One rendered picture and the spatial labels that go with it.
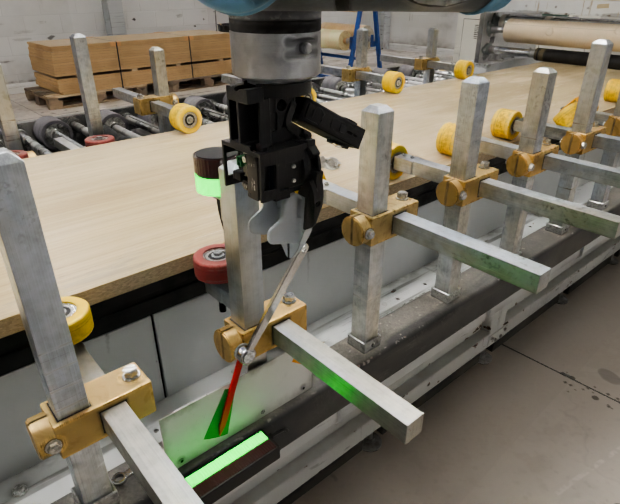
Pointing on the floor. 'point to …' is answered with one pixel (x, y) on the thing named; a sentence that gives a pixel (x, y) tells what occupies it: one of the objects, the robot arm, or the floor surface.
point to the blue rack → (355, 42)
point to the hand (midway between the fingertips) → (295, 245)
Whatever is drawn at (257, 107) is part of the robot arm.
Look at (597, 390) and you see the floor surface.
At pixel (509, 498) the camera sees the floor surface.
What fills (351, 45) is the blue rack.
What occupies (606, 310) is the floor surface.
